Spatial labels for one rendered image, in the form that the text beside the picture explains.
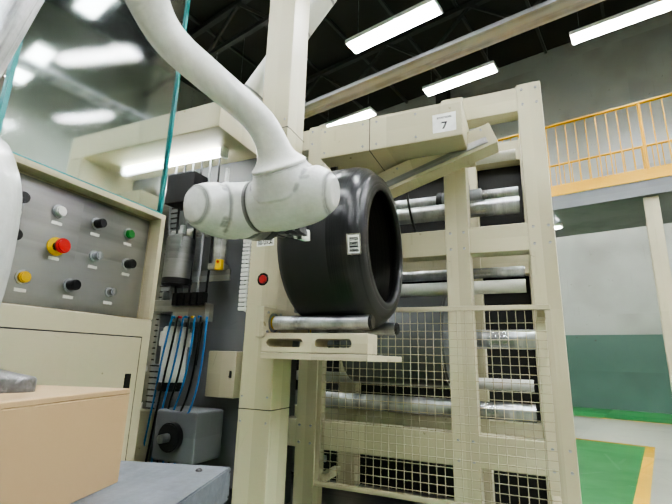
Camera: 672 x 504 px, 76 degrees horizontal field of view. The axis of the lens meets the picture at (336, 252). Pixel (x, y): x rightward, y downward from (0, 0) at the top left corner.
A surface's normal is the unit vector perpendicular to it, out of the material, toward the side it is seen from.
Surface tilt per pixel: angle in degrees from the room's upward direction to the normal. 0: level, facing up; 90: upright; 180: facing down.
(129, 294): 90
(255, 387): 90
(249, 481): 90
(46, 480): 90
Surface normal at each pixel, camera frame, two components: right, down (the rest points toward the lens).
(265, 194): -0.42, 0.26
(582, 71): -0.59, -0.21
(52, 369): 0.91, -0.07
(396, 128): -0.40, -0.23
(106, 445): 0.99, 0.00
